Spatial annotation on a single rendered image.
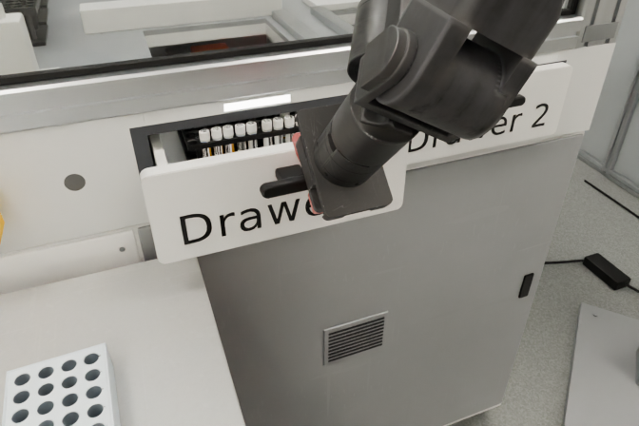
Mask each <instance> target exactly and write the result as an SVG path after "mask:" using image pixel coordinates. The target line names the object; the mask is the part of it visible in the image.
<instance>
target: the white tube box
mask: <svg viewBox="0 0 639 426"><path fill-rule="evenodd" d="M2 426H121V423H120V415H119V407H118V398H117V391H116V382H115V375H114V367H113V364H112V361H111V358H110V355H109V352H108V350H107V345H106V343H101V344H98V345H94V346H91V347H88V348H85V349H82V350H78V351H75V352H72V353H68V354H65V355H62V356H59V357H56V358H50V359H46V360H43V361H40V362H36V363H33V364H31V365H27V366H24V367H20V368H17V369H14V370H10V371H7V374H6V385H5V395H4V406H3V417H2Z"/></svg>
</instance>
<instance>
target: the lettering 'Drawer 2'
mask: <svg viewBox="0 0 639 426"><path fill-rule="evenodd" d="M539 107H545V111H544V113H543V114H542V115H541V116H540V117H539V118H538V119H537V120H536V121H535V122H534V123H533V124H532V127H537V126H543V125H544V124H545V123H542V124H537V123H538V122H539V120H540V119H541V118H542V117H543V116H544V115H545V114H546V113H547V111H548V109H549V106H548V105H547V104H541V105H538V106H536V109H538V108H539ZM522 114H523V113H519V114H517V115H516V114H515V115H514V116H513V120H512V125H511V129H510V132H513V125H514V121H515V119H516V118H517V117H518V116H522ZM500 120H504V124H501V125H496V126H494V127H493V128H492V134H493V135H500V134H502V133H504V132H505V130H503V131H501V132H495V131H494V128H495V127H499V126H506V125H507V119H506V118H505V117H502V118H501V119H500ZM428 137H429V135H427V134H425V139H424V142H423V144H422V145H421V146H420V147H418V148H414V149H411V144H412V140H411V141H410V142H409V148H408V152H413V151H417V150H420V149H422V148H423V147H424V146H425V145H426V144H427V142H428Z"/></svg>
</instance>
